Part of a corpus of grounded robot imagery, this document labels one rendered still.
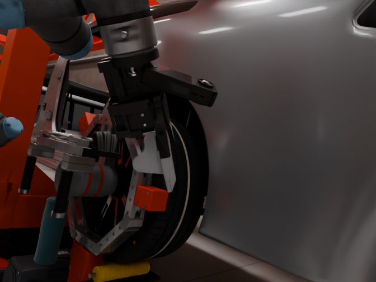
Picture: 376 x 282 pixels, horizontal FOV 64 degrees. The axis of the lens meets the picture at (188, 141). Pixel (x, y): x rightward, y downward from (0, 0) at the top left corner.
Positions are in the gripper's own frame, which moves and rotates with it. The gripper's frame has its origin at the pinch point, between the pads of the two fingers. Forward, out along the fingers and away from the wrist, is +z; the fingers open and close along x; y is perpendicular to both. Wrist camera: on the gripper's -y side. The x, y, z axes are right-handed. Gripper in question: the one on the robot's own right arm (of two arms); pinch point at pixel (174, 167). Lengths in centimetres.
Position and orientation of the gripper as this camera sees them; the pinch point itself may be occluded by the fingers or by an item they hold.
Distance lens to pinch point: 51.8
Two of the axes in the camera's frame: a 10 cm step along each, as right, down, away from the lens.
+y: -9.8, 1.8, 0.3
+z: 1.7, 8.8, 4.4
